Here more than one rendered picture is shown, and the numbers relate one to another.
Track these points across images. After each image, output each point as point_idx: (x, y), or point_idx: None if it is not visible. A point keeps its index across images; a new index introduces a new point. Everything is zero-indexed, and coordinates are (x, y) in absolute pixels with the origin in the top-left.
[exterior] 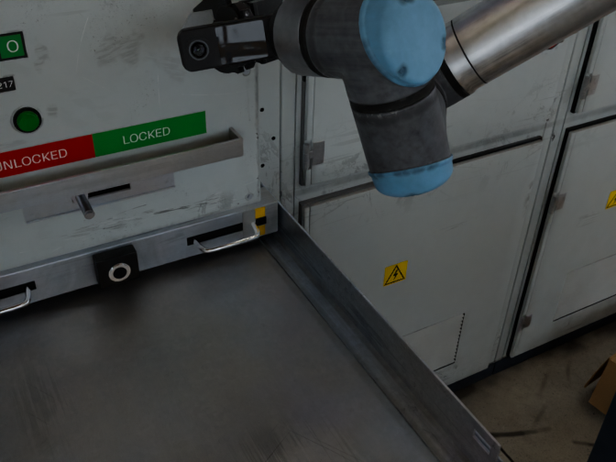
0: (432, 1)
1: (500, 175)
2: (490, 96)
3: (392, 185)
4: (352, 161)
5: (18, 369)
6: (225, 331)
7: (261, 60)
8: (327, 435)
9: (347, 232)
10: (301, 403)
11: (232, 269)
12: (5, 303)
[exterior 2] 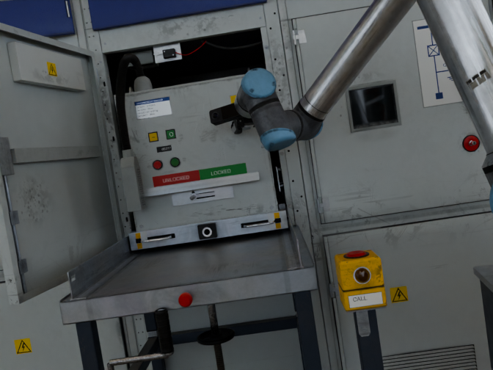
0: (267, 70)
1: (465, 233)
2: (436, 179)
3: (264, 141)
4: (348, 211)
5: (155, 258)
6: (238, 249)
7: (243, 122)
8: (248, 263)
9: None
10: (247, 258)
11: (260, 239)
12: (162, 242)
